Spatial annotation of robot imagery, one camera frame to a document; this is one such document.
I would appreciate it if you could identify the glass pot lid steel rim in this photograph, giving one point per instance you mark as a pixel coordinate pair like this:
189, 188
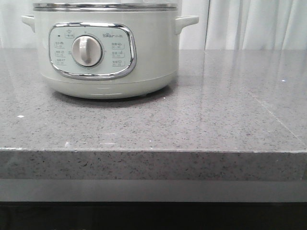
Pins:
103, 7

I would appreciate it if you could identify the pale green electric cooking pot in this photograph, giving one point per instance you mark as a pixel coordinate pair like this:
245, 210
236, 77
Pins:
99, 54

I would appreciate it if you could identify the white pleated curtain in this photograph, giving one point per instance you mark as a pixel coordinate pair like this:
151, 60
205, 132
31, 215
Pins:
223, 24

